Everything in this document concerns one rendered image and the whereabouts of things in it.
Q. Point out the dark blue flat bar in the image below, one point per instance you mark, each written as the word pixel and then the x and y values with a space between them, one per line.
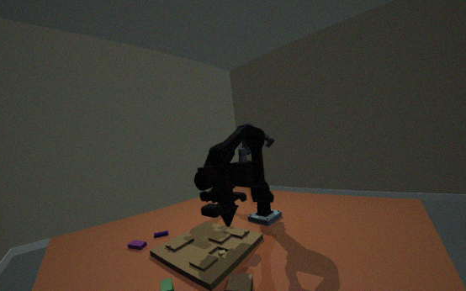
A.
pixel 159 234

